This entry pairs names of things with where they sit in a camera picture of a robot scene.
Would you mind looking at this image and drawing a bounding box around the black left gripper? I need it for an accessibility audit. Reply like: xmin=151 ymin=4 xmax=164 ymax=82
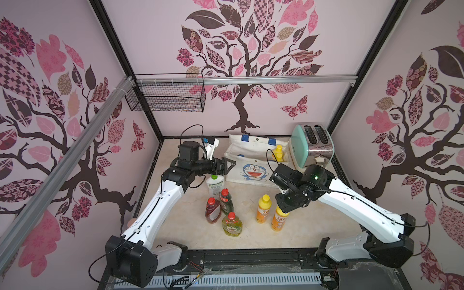
xmin=191 ymin=156 xmax=236 ymax=176

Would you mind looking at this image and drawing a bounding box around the white canvas Doraemon shopping bag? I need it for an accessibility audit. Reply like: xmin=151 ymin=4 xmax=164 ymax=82
xmin=224 ymin=135 xmax=293 ymax=188

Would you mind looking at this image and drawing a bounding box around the orange soap bottle yellow cap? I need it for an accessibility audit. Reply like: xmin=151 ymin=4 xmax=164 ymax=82
xmin=273 ymin=145 xmax=284 ymax=163
xmin=271 ymin=206 xmax=289 ymax=232
xmin=256 ymin=194 xmax=272 ymax=224

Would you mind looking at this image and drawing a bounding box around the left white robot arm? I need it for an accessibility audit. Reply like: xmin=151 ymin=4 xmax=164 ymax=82
xmin=105 ymin=137 xmax=236 ymax=288

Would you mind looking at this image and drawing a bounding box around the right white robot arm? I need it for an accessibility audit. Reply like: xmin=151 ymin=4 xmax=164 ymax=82
xmin=270 ymin=164 xmax=416 ymax=268

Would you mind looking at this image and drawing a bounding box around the dark green soap bottle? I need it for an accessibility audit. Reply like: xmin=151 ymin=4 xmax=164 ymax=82
xmin=220 ymin=188 xmax=234 ymax=215

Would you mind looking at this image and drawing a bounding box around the dark red soap bottle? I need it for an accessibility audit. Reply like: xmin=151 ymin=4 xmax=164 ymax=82
xmin=205 ymin=197 xmax=222 ymax=224

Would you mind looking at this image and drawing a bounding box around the yellow-green soap bottle red cap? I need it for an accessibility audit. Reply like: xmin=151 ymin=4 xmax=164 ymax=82
xmin=222 ymin=211 xmax=243 ymax=237

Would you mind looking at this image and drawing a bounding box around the white bottle green cap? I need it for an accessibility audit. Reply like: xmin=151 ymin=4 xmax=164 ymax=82
xmin=206 ymin=175 xmax=225 ymax=198

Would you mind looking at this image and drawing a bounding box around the mint green toaster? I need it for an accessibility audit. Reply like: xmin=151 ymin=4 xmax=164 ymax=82
xmin=290 ymin=123 xmax=335 ymax=172

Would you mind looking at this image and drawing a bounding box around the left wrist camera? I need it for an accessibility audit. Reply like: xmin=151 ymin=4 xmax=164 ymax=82
xmin=203 ymin=137 xmax=219 ymax=160

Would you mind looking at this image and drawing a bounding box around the black wire basket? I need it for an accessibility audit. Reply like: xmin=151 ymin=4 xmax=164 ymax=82
xmin=125 ymin=72 xmax=206 ymax=112

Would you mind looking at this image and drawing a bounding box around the aluminium rail back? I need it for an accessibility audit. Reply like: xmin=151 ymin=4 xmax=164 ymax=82
xmin=137 ymin=74 xmax=358 ymax=85

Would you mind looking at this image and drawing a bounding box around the aluminium rail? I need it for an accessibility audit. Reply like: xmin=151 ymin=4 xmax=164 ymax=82
xmin=137 ymin=74 xmax=358 ymax=85
xmin=1 ymin=76 xmax=134 ymax=271

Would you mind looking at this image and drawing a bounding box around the black corner frame post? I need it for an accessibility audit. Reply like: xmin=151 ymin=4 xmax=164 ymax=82
xmin=89 ymin=0 xmax=164 ymax=143

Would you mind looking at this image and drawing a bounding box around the aluminium rail left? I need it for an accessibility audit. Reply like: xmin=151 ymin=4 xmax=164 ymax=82
xmin=1 ymin=76 xmax=134 ymax=271

